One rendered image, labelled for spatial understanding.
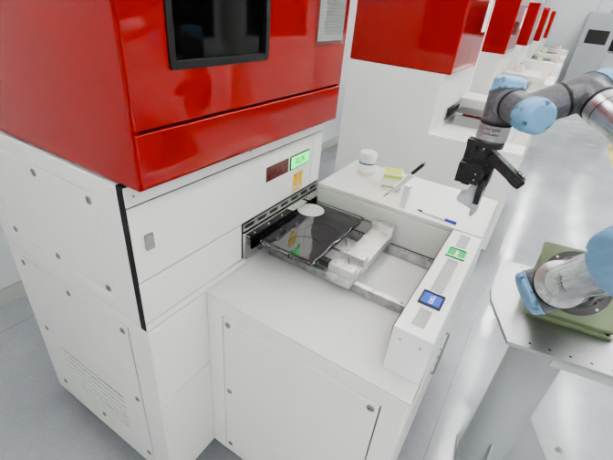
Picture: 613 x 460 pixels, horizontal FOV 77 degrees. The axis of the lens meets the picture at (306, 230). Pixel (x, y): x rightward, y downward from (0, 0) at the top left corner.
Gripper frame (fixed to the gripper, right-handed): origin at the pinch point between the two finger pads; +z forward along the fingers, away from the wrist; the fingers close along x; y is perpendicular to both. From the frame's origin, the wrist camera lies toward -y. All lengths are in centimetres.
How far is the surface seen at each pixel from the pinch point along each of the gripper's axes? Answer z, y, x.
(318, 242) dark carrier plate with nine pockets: 20.7, 40.6, 12.7
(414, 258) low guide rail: 26.5, 13.6, -8.0
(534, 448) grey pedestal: 91, -47, -15
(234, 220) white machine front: 10, 58, 33
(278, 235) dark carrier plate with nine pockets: 21, 53, 18
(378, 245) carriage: 22.6, 25.4, -1.8
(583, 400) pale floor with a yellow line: 110, -71, -75
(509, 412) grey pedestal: 70, -32, -6
